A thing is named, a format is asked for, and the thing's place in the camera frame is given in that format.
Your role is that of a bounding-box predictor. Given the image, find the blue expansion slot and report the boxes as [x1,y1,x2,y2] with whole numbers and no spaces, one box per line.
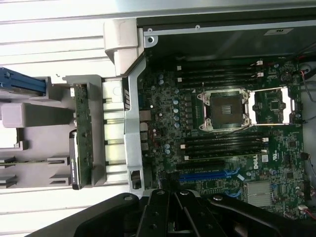
[179,172,241,183]

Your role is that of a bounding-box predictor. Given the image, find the silver chipset heatsink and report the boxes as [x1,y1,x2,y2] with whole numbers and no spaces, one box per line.
[246,182,272,204]

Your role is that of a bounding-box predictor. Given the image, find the black RAM slot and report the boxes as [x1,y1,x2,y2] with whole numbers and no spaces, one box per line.
[184,147,262,154]
[176,80,257,87]
[176,69,257,76]
[176,75,264,81]
[181,140,269,148]
[176,63,264,70]
[184,134,262,142]

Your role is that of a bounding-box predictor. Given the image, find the green Dell motherboard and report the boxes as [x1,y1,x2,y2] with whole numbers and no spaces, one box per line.
[137,55,312,218]

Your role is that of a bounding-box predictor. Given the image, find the CPU socket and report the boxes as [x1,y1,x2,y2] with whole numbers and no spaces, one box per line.
[197,88,252,131]

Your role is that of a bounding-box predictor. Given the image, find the grey plastic parts rack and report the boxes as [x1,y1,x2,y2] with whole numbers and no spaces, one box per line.
[0,75,104,190]

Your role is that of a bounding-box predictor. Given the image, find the green RAM stick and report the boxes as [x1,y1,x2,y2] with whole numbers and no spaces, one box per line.
[0,159,49,165]

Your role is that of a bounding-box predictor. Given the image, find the metal socket cover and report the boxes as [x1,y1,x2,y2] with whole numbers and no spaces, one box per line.
[249,86,297,126]

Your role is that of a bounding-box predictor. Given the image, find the silver CPU chip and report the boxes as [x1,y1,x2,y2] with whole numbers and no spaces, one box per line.
[0,127,17,149]

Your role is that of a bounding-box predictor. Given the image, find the black open PC case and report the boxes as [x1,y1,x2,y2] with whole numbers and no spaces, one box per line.
[103,17,316,223]

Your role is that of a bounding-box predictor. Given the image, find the hard disk in blue caddy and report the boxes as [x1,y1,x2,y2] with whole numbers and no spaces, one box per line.
[0,66,51,96]

